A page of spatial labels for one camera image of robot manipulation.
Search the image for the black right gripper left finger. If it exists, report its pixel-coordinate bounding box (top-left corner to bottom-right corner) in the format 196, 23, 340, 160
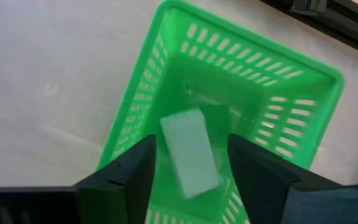
73, 134, 157, 224

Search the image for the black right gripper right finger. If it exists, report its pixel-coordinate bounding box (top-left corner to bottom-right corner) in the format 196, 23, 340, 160
227, 133, 301, 224

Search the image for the green plastic mesh basket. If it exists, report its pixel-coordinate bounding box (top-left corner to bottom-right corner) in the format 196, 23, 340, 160
96, 0, 345, 224

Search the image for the pale green block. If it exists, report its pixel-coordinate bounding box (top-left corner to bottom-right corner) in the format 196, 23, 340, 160
159, 108, 221, 200

